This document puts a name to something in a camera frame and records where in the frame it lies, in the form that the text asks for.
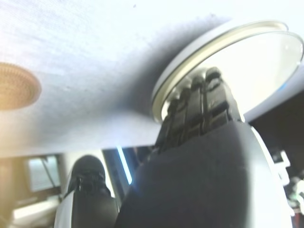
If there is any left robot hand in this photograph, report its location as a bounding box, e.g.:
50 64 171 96
53 66 292 228

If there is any brown sandwich cookie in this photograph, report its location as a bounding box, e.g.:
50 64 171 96
0 61 42 111

